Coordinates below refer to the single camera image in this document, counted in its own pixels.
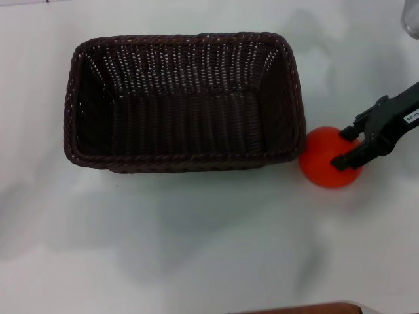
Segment dark brown woven basket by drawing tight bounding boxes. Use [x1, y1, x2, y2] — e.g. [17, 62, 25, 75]
[62, 31, 308, 175]

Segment red orange tomato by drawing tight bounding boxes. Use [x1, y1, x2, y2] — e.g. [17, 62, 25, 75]
[298, 126, 363, 190]

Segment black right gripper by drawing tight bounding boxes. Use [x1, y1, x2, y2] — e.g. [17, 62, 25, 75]
[330, 80, 419, 172]

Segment brown wooden edge piece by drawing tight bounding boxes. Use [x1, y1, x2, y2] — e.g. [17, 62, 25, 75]
[240, 300, 364, 314]

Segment clear glass cup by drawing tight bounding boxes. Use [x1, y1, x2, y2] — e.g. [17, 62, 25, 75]
[401, 0, 419, 37]

